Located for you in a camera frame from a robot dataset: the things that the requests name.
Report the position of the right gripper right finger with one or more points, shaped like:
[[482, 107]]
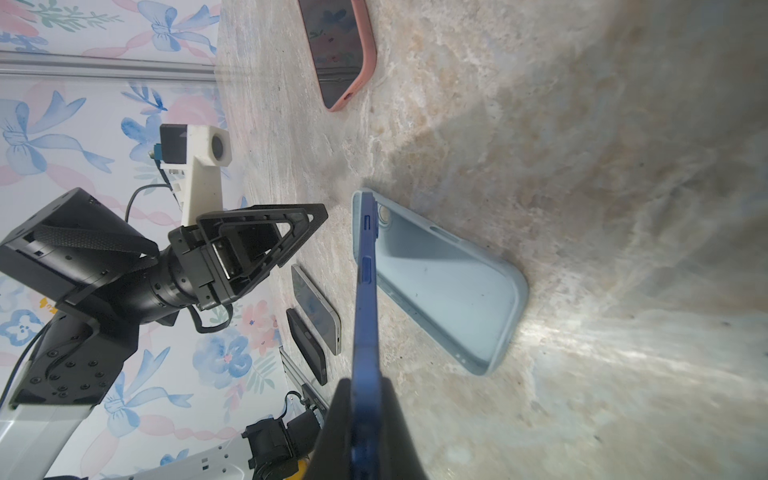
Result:
[[397, 453]]

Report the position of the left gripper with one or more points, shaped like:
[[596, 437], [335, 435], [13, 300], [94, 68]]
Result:
[[216, 262]]

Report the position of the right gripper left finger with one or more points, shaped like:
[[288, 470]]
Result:
[[331, 456]]

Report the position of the blue-edged black phone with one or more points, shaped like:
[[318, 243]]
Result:
[[366, 389]]

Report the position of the mint green phone case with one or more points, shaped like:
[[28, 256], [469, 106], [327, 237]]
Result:
[[466, 300]]

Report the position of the pink phone case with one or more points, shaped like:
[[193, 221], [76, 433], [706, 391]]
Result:
[[369, 53]]

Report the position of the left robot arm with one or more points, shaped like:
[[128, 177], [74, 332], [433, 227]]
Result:
[[106, 280]]

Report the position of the black phone case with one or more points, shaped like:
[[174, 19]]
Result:
[[308, 345]]

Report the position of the aluminium front rail frame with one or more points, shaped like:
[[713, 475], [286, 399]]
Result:
[[297, 375]]

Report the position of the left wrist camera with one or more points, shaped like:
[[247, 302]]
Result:
[[194, 156]]

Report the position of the left corner aluminium post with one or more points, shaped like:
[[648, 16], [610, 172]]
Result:
[[68, 66]]

